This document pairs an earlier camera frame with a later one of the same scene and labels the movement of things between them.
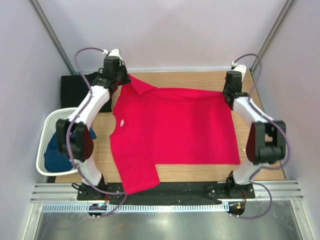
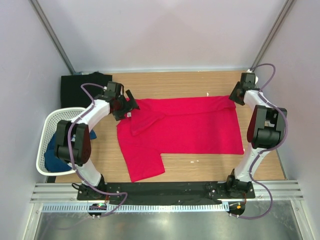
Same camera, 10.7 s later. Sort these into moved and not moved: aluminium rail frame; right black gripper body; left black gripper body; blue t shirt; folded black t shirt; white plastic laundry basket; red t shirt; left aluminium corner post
Moved: right black gripper body; red t shirt; left black gripper body
Not moved: aluminium rail frame; blue t shirt; left aluminium corner post; white plastic laundry basket; folded black t shirt
